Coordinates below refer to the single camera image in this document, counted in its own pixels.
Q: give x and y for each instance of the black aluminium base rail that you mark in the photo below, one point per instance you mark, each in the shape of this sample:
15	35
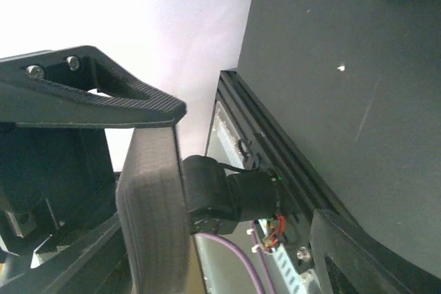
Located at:
252	139

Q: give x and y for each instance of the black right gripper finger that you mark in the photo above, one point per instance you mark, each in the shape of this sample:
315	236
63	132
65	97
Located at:
348	260

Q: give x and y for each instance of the white slotted cable duct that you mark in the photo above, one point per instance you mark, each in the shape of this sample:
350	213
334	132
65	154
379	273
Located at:
276	260

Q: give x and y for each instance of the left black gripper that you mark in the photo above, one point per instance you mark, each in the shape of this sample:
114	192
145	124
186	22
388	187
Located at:
59	181

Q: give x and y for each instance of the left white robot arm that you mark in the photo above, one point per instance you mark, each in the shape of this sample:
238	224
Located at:
161	201

